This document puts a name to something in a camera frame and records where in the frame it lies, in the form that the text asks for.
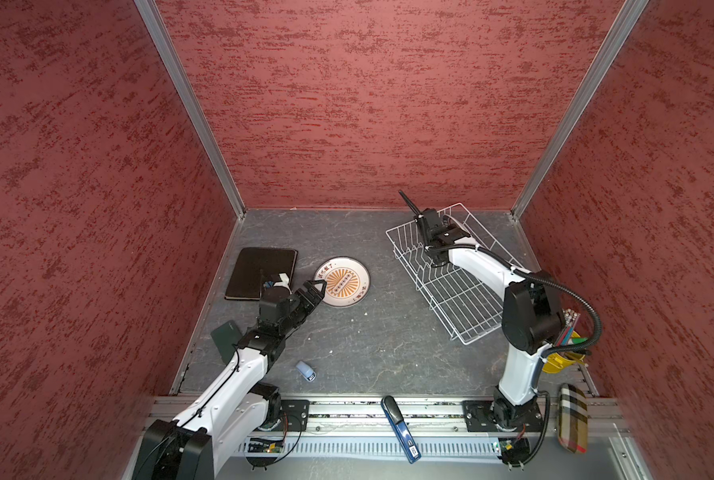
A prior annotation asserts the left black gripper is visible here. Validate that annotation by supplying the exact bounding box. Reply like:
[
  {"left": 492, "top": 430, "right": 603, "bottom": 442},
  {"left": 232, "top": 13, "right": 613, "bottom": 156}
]
[{"left": 279, "top": 280, "right": 327, "bottom": 334}]

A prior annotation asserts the round patterned plate front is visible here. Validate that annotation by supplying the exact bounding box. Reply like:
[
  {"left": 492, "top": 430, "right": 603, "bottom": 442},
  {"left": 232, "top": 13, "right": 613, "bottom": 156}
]
[{"left": 314, "top": 257, "right": 371, "bottom": 308}]

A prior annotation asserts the dark brown square plate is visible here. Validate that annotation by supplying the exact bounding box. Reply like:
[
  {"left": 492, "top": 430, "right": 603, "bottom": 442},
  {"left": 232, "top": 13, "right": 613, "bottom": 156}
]
[{"left": 224, "top": 247, "right": 298, "bottom": 301}]

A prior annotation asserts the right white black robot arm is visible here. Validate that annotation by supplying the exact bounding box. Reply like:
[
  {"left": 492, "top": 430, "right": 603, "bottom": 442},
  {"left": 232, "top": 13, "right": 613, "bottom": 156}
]
[{"left": 411, "top": 207, "right": 565, "bottom": 431}]

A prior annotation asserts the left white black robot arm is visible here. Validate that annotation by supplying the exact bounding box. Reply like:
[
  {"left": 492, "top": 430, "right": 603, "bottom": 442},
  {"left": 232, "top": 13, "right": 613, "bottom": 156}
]
[{"left": 131, "top": 276, "right": 327, "bottom": 479}]

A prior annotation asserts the small light blue object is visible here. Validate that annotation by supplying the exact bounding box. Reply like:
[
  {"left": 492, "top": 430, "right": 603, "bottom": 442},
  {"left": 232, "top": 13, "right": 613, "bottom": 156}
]
[{"left": 296, "top": 361, "right": 316, "bottom": 382}]

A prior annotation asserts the blue black handheld tool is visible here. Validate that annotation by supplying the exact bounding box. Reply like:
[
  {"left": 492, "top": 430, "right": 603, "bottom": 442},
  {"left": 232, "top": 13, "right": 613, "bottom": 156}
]
[{"left": 380, "top": 395, "right": 421, "bottom": 464}]

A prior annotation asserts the left small circuit board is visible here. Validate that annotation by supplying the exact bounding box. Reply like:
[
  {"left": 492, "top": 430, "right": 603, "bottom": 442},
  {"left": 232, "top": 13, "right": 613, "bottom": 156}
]
[{"left": 246, "top": 437, "right": 286, "bottom": 455}]

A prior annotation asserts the small circuit board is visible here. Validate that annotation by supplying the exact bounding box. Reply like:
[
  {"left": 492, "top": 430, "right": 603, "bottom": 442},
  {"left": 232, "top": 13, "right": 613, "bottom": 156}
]
[
  {"left": 246, "top": 437, "right": 286, "bottom": 455},
  {"left": 499, "top": 438, "right": 532, "bottom": 468}
]

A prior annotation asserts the yellow pen cup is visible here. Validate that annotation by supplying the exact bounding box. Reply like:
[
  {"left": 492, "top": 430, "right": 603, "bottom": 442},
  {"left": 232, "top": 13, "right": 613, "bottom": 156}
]
[{"left": 542, "top": 309, "right": 587, "bottom": 374}]

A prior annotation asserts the right small circuit board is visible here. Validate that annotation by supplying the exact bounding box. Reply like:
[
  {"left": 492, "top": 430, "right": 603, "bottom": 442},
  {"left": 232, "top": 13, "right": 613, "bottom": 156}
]
[{"left": 499, "top": 438, "right": 532, "bottom": 468}]

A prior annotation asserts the plaid pouch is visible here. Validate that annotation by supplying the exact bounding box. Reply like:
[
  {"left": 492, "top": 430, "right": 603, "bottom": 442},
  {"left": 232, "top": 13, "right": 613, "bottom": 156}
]
[{"left": 557, "top": 384, "right": 589, "bottom": 454}]

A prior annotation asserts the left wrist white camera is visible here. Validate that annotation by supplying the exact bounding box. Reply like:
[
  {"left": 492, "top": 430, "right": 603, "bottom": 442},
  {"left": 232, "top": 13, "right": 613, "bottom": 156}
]
[{"left": 263, "top": 272, "right": 290, "bottom": 290}]

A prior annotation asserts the white wire dish rack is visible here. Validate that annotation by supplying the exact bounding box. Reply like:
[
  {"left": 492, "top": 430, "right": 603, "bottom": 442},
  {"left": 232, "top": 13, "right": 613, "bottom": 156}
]
[{"left": 387, "top": 198, "right": 528, "bottom": 345}]

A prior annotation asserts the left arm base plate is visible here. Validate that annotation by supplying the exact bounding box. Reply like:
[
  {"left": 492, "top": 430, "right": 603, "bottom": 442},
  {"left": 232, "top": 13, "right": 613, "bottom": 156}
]
[{"left": 259, "top": 399, "right": 311, "bottom": 433}]

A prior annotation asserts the aluminium front rail frame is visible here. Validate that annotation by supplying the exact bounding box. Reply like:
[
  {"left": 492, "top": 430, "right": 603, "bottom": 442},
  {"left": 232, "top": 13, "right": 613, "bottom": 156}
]
[{"left": 248, "top": 394, "right": 651, "bottom": 479}]

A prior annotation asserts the black corrugated cable conduit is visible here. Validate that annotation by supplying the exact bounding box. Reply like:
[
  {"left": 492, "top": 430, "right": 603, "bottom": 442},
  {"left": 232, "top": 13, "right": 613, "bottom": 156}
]
[{"left": 398, "top": 190, "right": 604, "bottom": 358}]

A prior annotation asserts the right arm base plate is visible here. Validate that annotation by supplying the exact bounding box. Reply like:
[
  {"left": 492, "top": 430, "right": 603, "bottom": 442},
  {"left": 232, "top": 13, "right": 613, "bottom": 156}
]
[{"left": 462, "top": 398, "right": 544, "bottom": 433}]

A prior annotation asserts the right aluminium corner post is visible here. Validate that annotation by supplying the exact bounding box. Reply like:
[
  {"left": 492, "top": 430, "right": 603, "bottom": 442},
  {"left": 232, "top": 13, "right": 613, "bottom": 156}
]
[{"left": 511, "top": 0, "right": 649, "bottom": 222}]

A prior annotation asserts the aluminium corner post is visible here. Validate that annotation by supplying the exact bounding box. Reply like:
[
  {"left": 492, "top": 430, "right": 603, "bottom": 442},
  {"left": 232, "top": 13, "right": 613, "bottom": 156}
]
[
  {"left": 134, "top": 0, "right": 247, "bottom": 220},
  {"left": 511, "top": 0, "right": 649, "bottom": 222}
]

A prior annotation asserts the left aluminium corner post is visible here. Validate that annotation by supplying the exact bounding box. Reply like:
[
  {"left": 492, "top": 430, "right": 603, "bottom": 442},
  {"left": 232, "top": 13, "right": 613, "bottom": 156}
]
[{"left": 134, "top": 0, "right": 247, "bottom": 220}]

